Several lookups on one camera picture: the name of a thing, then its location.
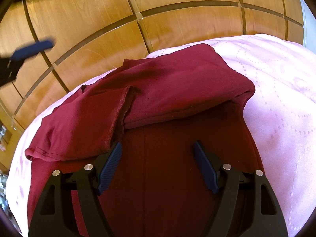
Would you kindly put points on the cluttered wooden shelf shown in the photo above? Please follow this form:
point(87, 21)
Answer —
point(5, 135)

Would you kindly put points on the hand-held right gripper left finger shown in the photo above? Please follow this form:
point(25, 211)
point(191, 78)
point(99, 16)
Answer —
point(109, 167)

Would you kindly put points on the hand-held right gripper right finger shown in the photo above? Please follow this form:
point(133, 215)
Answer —
point(205, 167)

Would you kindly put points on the pink bed sheet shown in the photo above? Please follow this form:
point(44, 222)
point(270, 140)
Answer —
point(284, 103)

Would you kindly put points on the wooden panelled headboard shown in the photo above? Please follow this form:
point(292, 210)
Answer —
point(98, 24)

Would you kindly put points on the maroon pants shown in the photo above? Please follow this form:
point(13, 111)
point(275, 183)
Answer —
point(172, 79)

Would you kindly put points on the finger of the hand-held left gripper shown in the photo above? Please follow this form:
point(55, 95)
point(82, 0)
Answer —
point(32, 49)

